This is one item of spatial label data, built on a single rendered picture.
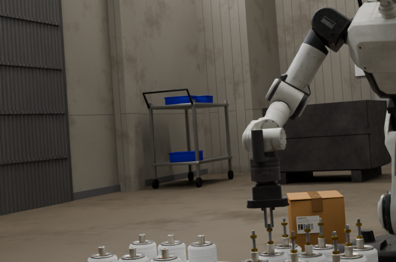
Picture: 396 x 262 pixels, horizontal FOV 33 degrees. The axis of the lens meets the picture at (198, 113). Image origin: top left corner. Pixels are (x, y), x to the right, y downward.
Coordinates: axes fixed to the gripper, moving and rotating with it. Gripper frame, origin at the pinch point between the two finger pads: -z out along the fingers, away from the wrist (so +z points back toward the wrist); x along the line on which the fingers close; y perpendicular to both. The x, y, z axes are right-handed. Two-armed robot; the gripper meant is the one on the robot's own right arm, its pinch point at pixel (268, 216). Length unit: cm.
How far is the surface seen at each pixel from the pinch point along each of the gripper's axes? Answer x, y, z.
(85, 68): -187, 511, 103
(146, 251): -43, 28, -13
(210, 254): -20.0, 19.1, -13.8
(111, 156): -173, 548, 5
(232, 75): -38, 751, 102
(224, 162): -58, 759, -21
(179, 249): -30.6, 23.8, -12.6
